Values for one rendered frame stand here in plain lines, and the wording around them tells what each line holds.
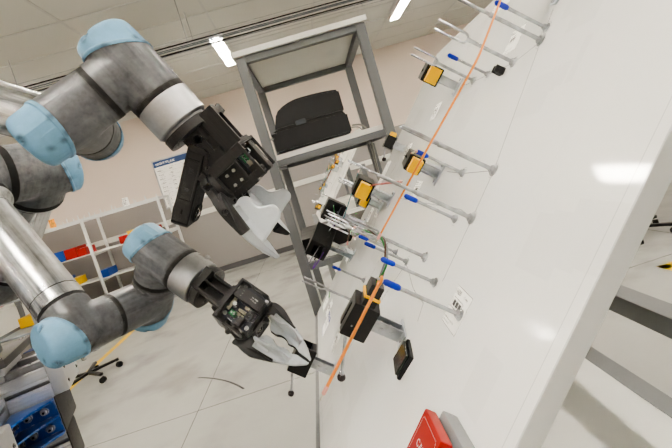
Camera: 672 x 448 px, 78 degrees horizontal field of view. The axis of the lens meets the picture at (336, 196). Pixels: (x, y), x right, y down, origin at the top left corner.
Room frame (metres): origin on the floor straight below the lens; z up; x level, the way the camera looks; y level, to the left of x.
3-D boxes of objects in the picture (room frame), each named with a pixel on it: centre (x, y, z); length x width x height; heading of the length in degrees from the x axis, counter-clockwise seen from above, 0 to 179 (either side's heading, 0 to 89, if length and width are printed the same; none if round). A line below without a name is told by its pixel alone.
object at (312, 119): (1.71, 0.02, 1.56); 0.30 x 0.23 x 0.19; 94
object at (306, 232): (1.75, 0.03, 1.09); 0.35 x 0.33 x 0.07; 2
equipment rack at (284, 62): (1.81, -0.03, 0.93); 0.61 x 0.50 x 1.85; 2
